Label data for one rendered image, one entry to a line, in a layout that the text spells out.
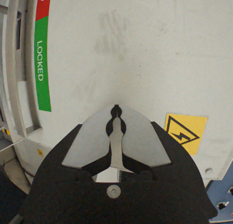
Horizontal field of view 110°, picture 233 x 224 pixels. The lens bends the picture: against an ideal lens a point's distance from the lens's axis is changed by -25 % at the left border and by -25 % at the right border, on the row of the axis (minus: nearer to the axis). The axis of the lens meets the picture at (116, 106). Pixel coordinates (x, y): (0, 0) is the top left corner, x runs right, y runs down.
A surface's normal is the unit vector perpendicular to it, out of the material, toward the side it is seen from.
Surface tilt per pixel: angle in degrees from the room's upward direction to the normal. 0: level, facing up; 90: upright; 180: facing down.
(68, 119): 90
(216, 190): 90
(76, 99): 90
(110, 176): 90
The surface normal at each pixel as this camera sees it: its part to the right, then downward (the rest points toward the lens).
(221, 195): -0.27, 0.25
